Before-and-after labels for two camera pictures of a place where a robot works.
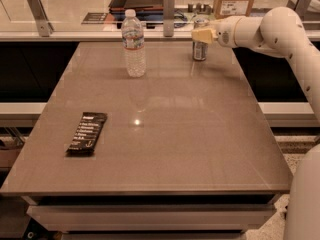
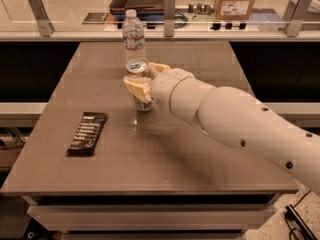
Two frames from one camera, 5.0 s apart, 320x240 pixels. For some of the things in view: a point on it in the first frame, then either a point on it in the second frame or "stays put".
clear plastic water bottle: x=133 y=41 stays put
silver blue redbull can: x=199 y=48 to x=139 y=67
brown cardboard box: x=234 y=0 stays put
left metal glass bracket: x=36 y=6 stays put
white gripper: x=225 y=33 to x=162 y=85
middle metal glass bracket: x=168 y=12 stays put
